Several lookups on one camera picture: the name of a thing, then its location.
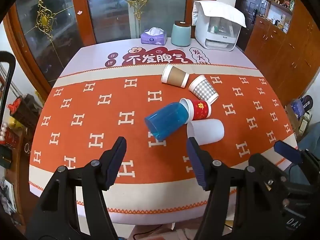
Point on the wooden cabinet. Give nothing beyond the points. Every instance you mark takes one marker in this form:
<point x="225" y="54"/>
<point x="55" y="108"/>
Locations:
<point x="282" y="50"/>

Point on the red paper cup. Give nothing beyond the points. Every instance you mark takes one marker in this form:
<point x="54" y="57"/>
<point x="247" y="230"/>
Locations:
<point x="200" y="108"/>

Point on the grey checked paper cup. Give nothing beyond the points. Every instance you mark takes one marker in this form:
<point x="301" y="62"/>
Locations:
<point x="203" y="87"/>

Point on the blue plastic cup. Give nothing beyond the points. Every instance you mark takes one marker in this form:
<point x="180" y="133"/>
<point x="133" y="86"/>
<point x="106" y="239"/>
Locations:
<point x="166" y="118"/>

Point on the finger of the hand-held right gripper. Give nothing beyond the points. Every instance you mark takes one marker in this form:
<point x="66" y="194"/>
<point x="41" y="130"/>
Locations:
<point x="267" y="170"/>
<point x="286" y="150"/>

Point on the brown sleeved paper cup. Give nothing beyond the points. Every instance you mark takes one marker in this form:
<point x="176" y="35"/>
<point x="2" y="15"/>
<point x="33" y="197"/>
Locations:
<point x="175" y="76"/>

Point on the glass door with gold ornament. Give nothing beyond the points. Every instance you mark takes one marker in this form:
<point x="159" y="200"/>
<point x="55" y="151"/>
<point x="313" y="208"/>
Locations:
<point x="47" y="35"/>
<point x="112" y="7"/>

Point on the white cloth cover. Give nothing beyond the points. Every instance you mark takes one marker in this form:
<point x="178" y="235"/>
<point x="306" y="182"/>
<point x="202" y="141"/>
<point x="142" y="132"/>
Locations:
<point x="220" y="11"/>

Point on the dark entrance door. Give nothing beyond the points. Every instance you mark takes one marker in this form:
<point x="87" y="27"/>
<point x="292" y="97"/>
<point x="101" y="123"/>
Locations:
<point x="250" y="10"/>

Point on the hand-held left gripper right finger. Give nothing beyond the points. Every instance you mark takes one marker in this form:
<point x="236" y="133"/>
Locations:
<point x="198" y="166"/>

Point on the white countertop appliance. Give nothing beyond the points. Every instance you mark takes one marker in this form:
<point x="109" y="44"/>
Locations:
<point x="217" y="36"/>

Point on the blue printed box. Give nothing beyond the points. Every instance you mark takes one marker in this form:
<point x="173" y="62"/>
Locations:
<point x="301" y="106"/>

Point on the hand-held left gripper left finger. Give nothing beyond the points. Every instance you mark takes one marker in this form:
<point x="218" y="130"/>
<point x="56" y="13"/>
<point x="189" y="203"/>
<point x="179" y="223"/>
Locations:
<point x="113" y="166"/>

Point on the dark woven basket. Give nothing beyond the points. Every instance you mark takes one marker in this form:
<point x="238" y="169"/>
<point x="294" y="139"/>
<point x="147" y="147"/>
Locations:
<point x="26" y="111"/>

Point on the orange patterned table runner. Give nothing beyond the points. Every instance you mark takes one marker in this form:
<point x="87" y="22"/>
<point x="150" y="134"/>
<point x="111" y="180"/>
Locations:
<point x="100" y="120"/>

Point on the black metal frame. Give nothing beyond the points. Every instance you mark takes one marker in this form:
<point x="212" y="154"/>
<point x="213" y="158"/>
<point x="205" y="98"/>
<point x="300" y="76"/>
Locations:
<point x="8" y="85"/>

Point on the white translucent plastic cup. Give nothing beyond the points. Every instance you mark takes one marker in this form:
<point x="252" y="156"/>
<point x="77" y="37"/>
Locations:
<point x="208" y="130"/>

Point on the teal canister with brown lid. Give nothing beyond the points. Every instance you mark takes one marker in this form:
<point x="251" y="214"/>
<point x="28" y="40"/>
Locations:
<point x="180" y="34"/>

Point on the orange patterned tablecloth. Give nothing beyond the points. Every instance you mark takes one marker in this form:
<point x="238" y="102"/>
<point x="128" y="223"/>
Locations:
<point x="95" y="57"/>

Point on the purple tissue box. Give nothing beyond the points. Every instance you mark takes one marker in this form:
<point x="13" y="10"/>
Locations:
<point x="153" y="37"/>

